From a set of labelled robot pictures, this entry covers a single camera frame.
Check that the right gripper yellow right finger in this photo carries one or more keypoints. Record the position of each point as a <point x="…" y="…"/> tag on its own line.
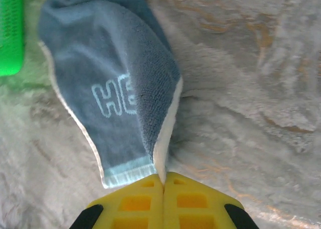
<point x="170" y="209"/>

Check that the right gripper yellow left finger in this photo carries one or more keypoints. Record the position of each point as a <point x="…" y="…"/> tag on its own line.
<point x="155" y="209"/>

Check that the dark blue lettered towel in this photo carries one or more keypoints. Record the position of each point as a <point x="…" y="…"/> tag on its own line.
<point x="100" y="63"/>

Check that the green plastic basket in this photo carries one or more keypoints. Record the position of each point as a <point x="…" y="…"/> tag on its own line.
<point x="10" y="25"/>

